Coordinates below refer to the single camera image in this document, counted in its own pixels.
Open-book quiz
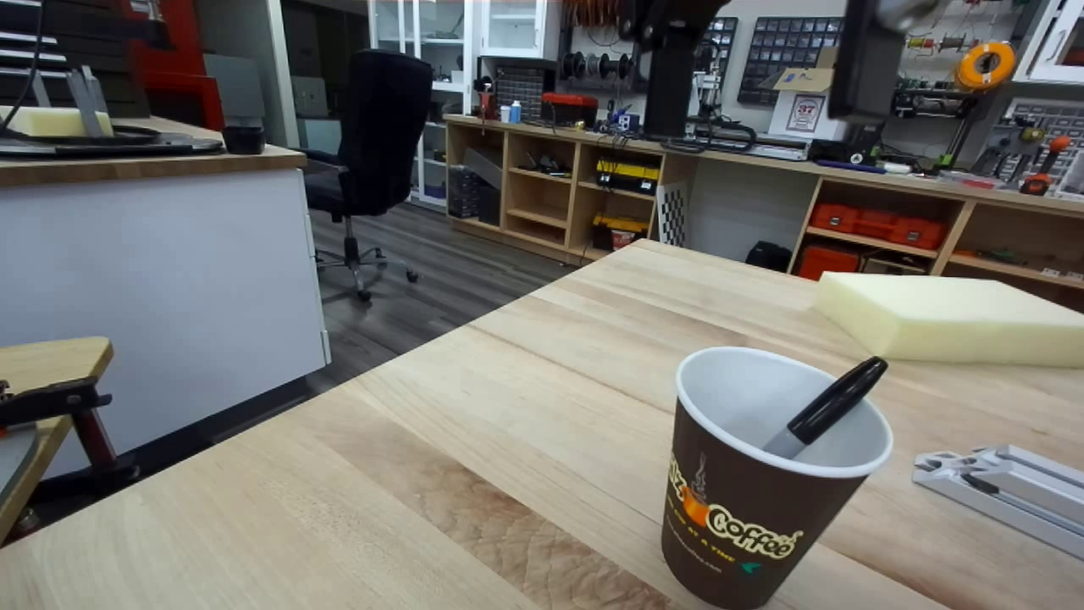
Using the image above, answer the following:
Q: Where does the white glass door cabinet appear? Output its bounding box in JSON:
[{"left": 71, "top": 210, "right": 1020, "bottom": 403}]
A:
[{"left": 367, "top": 0, "right": 565, "bottom": 210}]

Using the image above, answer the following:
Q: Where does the black office chair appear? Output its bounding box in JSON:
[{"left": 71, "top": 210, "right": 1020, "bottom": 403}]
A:
[{"left": 303, "top": 48, "right": 437, "bottom": 308}]

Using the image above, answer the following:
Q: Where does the black cable loop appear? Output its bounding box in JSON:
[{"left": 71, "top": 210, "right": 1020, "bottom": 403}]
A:
[{"left": 0, "top": 120, "right": 231, "bottom": 158}]

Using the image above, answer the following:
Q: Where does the black bag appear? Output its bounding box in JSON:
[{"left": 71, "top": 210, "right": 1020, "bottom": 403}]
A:
[{"left": 743, "top": 238, "right": 797, "bottom": 274}]

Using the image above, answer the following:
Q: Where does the black grey marker pen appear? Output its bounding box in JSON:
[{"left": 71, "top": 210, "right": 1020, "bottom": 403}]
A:
[{"left": 763, "top": 351, "right": 890, "bottom": 460}]

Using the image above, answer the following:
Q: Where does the white side table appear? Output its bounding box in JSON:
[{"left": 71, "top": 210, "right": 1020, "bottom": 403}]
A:
[{"left": 0, "top": 115, "right": 335, "bottom": 484}]

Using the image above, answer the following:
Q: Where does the long wooden workbench shelving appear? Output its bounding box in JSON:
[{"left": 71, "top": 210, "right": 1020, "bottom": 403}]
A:
[{"left": 442, "top": 111, "right": 1084, "bottom": 313}]

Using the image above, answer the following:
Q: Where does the black monitor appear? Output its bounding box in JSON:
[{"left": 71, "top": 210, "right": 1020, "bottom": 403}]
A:
[{"left": 825, "top": 0, "right": 907, "bottom": 121}]

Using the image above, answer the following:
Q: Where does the small black cup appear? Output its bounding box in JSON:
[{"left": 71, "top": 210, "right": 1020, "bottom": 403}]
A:
[{"left": 219, "top": 120, "right": 266, "bottom": 157}]

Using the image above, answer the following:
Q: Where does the yellow black tool case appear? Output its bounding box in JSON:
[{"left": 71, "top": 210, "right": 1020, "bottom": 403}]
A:
[{"left": 594, "top": 157, "right": 665, "bottom": 195}]

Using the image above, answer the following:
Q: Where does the yellow foam block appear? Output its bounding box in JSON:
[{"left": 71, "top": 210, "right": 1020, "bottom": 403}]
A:
[
  {"left": 0, "top": 102, "right": 114, "bottom": 142},
  {"left": 813, "top": 269, "right": 1084, "bottom": 370}
]

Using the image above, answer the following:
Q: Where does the red storage bin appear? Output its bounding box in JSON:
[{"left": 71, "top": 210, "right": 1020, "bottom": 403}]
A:
[
  {"left": 792, "top": 245, "right": 868, "bottom": 283},
  {"left": 885, "top": 213, "right": 951, "bottom": 255},
  {"left": 808, "top": 199, "right": 895, "bottom": 245}
]

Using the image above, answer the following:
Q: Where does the red cabinet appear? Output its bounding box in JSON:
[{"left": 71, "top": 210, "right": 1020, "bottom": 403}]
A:
[{"left": 124, "top": 0, "right": 227, "bottom": 135}]

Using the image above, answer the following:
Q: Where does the black pillar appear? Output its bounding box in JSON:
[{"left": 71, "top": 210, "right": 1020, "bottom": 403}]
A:
[{"left": 640, "top": 0, "right": 725, "bottom": 142}]

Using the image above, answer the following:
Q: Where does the brown paper coffee cup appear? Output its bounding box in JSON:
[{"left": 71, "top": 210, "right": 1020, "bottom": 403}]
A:
[{"left": 656, "top": 342, "right": 899, "bottom": 610}]

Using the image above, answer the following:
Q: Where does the black tool wall panel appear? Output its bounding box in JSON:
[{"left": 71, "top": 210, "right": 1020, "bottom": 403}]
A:
[{"left": 737, "top": 15, "right": 847, "bottom": 111}]

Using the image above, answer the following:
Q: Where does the small wooden stool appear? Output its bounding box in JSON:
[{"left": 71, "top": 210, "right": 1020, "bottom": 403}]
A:
[{"left": 0, "top": 331, "right": 143, "bottom": 550}]

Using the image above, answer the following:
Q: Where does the red toolbox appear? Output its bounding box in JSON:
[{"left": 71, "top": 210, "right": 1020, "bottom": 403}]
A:
[{"left": 539, "top": 91, "right": 604, "bottom": 129}]

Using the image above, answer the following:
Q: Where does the aluminium extrusion bar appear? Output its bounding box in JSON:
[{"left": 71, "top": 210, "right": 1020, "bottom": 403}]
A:
[{"left": 912, "top": 439, "right": 1084, "bottom": 565}]

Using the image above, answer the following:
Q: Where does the grey tool pegboard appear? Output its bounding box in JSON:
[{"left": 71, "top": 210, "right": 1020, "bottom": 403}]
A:
[{"left": 980, "top": 98, "right": 1084, "bottom": 199}]

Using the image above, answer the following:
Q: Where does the orange tape roll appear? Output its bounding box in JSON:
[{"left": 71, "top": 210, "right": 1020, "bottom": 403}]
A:
[{"left": 954, "top": 37, "right": 1020, "bottom": 98}]

